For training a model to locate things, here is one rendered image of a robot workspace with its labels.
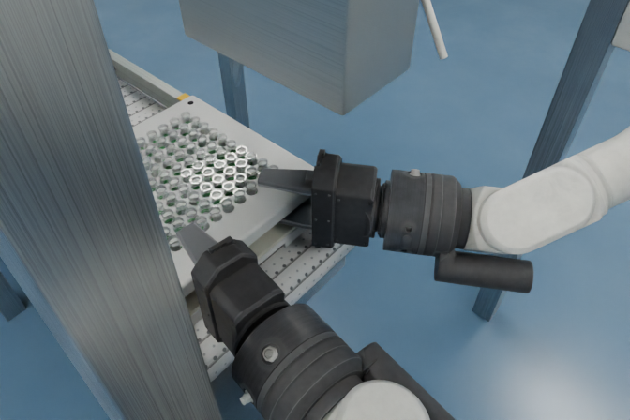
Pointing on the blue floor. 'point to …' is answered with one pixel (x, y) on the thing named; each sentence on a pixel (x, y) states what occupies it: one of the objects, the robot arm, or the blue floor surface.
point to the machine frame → (126, 166)
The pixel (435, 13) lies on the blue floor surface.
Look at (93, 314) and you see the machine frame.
